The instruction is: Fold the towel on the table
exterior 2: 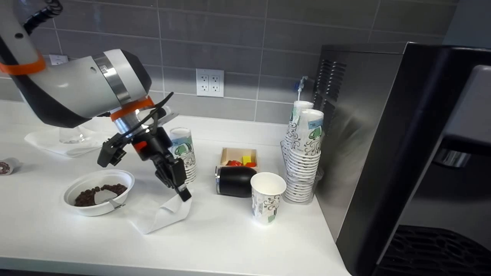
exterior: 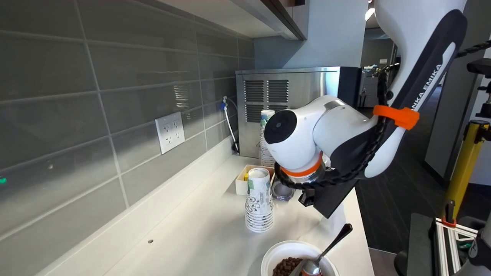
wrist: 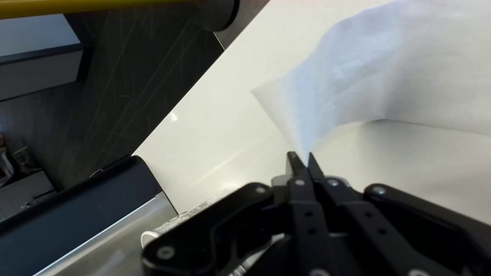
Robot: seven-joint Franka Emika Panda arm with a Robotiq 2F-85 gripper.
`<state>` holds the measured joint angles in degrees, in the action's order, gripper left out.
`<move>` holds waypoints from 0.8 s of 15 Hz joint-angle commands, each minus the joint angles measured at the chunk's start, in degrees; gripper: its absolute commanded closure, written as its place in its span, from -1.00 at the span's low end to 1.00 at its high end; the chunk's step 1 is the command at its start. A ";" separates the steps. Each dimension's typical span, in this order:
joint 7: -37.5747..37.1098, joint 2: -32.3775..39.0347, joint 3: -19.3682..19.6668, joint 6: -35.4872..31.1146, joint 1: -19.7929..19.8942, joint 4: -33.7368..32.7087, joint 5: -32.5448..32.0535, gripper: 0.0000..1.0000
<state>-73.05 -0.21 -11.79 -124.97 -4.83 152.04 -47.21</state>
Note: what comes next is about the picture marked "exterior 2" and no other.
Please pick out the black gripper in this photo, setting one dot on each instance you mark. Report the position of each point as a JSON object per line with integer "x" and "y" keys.
{"x": 150, "y": 143}

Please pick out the white towel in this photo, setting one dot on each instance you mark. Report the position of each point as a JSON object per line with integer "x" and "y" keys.
{"x": 153, "y": 220}

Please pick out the black tumbler mug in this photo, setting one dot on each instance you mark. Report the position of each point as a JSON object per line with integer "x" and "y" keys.
{"x": 236, "y": 181}

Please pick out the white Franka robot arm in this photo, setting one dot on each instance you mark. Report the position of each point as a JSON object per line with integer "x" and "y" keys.
{"x": 70, "y": 86}

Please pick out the inverted printed paper cup stack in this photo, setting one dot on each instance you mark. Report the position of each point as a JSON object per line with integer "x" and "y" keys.
{"x": 184, "y": 146}

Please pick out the white plastic spoon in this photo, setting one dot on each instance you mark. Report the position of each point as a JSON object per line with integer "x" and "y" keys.
{"x": 106, "y": 195}

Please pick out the small cardboard box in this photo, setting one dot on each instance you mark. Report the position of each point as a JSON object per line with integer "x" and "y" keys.
{"x": 238, "y": 154}

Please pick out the red and yellow packets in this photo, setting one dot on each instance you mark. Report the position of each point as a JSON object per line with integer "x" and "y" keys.
{"x": 239, "y": 163}

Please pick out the brown coffee grounds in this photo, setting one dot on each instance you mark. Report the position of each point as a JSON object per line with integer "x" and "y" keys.
{"x": 84, "y": 197}

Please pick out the white bowl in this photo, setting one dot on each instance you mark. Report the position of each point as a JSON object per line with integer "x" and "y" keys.
{"x": 81, "y": 206}

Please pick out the upright printed paper cup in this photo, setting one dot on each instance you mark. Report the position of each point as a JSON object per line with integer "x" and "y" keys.
{"x": 265, "y": 204}

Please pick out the clear glass soap bottle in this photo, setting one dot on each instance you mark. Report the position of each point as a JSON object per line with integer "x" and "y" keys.
{"x": 70, "y": 135}

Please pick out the stack of paper cups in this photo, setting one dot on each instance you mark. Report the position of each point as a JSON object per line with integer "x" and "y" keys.
{"x": 299, "y": 174}

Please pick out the tall printed paper cup stack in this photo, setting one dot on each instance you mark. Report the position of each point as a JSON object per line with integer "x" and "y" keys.
{"x": 297, "y": 115}

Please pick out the short printed paper cup stack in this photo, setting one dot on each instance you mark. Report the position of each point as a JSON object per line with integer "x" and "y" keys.
{"x": 310, "y": 128}

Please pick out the thin pale stick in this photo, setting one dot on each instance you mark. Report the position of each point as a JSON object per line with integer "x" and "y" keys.
{"x": 301, "y": 89}

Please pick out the small coffee pod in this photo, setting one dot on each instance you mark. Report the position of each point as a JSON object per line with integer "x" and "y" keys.
{"x": 7, "y": 167}

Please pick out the black and steel coffee machine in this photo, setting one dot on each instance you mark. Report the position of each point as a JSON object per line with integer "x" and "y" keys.
{"x": 408, "y": 154}

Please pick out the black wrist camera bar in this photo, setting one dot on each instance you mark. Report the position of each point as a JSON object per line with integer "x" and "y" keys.
{"x": 112, "y": 151}

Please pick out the white wall outlet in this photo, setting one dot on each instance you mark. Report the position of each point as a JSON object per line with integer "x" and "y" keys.
{"x": 208, "y": 82}
{"x": 57, "y": 59}

